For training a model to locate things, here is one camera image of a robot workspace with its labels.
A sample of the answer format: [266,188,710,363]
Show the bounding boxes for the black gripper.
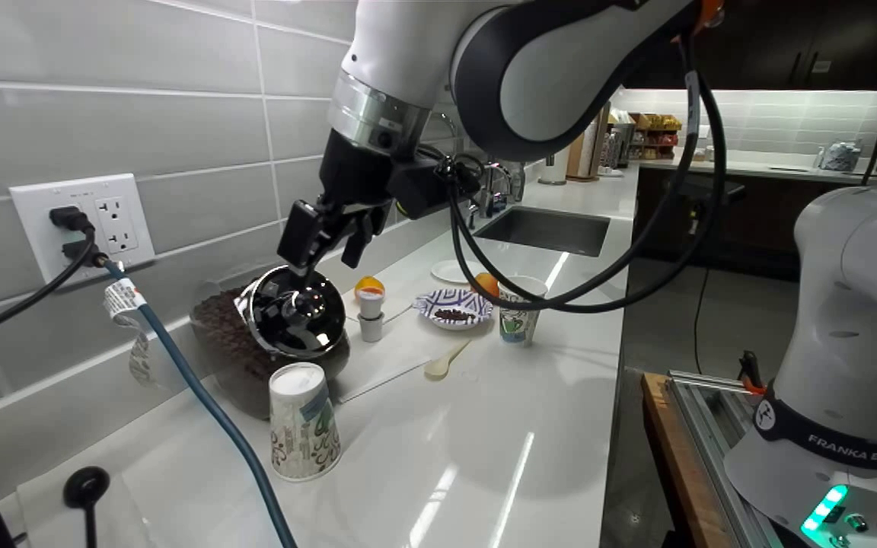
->
[273,130,402,275]

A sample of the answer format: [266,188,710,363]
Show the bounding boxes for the grey coffee pod orange lid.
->
[354,292,386,343]

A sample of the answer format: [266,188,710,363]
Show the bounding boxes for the small coffee bean pile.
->
[432,305,477,326]

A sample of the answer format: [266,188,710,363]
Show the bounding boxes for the glass coffee jug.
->
[190,265,354,412]

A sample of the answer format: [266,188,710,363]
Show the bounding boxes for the small white plate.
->
[429,259,483,288]

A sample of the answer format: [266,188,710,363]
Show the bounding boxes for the blue patterned paper plate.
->
[416,287,495,335]

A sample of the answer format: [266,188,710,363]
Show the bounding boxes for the white plastic stir stick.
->
[337,358,432,405]

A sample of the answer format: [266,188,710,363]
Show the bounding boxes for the chrome kitchen faucet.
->
[464,158,530,230]

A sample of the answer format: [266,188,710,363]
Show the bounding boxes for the pale wooden spoon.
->
[420,339,477,382]

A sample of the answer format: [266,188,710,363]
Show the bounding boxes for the floral paper cup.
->
[495,292,546,346]
[266,358,343,482]

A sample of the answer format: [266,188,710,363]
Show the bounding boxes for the steel kitchen sink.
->
[473,203,616,259]

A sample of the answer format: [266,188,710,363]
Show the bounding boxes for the black power plug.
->
[46,203,98,235]
[57,238,111,271]

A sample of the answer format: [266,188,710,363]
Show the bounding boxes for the wooden cutting board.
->
[564,115,616,187]

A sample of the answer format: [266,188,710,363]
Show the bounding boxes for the fruit bowl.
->
[628,107,684,141]

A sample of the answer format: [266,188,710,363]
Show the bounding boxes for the black plastic spoon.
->
[61,464,112,548]

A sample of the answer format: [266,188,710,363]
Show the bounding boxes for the brown wooden table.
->
[640,370,732,548]

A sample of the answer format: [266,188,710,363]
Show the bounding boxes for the dark lower cabinet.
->
[630,163,846,283]

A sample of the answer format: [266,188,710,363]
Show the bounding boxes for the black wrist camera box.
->
[393,158,483,222]

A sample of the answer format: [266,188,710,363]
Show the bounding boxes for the teal power cable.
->
[99,259,300,548]

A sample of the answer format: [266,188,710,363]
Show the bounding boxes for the white wall outlet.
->
[7,169,158,288]

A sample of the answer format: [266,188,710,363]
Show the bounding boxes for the white paper cable tag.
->
[99,278,158,388]

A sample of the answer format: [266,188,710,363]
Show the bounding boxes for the black power cable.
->
[0,240,98,363]

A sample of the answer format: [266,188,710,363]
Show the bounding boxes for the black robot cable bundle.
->
[444,34,732,317]

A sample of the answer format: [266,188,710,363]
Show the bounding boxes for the aluminium frame rail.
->
[666,364,781,548]

